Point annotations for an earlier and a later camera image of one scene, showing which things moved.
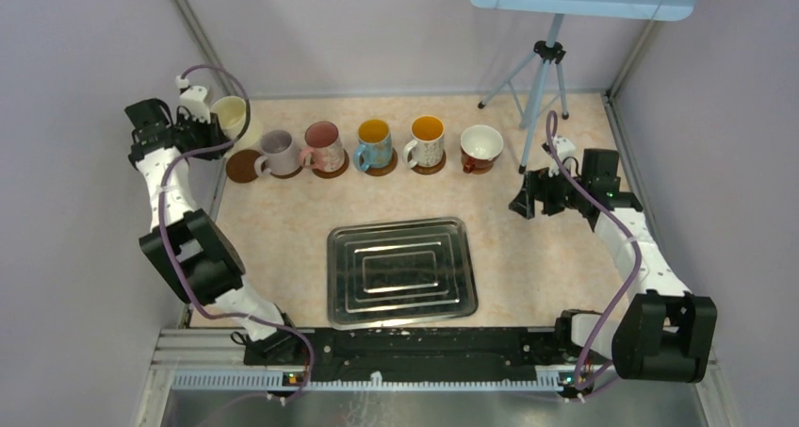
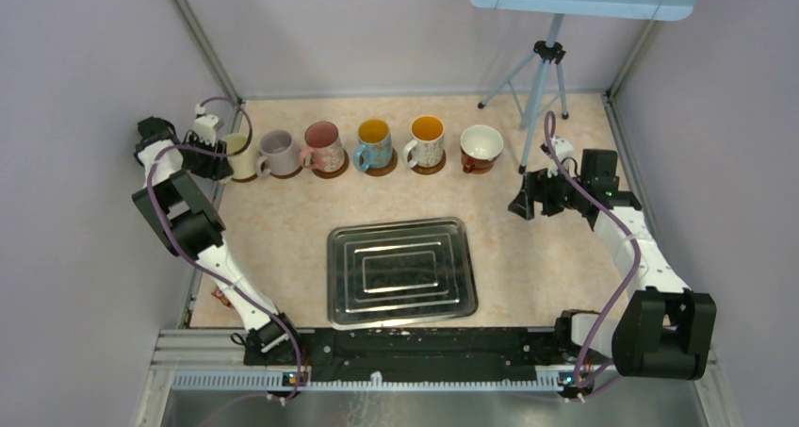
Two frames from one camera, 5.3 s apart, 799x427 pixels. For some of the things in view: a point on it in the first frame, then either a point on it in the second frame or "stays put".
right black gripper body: [560, 192] stays put
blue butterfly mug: [375, 148] stays put
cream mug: [232, 113] -> [243, 166]
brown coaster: [378, 172] stays put
